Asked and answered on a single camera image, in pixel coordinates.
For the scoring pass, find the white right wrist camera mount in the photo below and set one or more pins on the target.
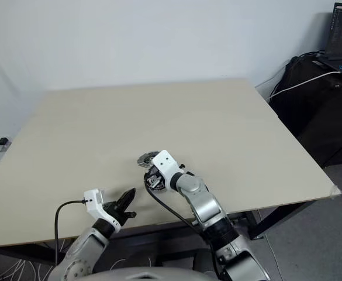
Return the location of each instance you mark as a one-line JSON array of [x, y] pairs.
[[165, 164]]

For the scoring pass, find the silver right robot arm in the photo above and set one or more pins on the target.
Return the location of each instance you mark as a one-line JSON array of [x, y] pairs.
[[200, 199]]

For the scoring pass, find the black power adapter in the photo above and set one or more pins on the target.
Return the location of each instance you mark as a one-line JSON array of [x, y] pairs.
[[3, 142]]

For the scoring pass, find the black cabinet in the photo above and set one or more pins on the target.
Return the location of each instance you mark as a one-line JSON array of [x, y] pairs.
[[319, 117]]

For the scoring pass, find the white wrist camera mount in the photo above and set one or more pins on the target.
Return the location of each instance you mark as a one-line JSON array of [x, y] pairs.
[[93, 202], [165, 164]]

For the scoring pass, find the silver robot torso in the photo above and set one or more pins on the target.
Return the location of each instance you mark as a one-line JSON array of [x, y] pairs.
[[147, 273]]

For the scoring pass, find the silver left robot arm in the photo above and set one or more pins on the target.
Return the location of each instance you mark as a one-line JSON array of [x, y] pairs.
[[80, 254]]

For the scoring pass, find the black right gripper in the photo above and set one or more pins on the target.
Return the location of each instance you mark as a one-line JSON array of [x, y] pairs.
[[154, 179]]

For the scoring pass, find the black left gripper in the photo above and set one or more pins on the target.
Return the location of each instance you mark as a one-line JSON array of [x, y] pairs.
[[113, 212]]

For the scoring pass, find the grey motor housing with stator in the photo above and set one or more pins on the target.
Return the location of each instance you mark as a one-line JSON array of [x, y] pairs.
[[157, 190]]

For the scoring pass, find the black table frame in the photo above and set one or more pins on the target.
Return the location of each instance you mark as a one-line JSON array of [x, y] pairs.
[[255, 222]]

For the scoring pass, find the clear tape on table corner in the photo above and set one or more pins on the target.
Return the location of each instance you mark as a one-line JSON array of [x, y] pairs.
[[335, 190]]

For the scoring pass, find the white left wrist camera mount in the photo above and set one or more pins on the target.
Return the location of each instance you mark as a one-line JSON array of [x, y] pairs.
[[93, 202]]

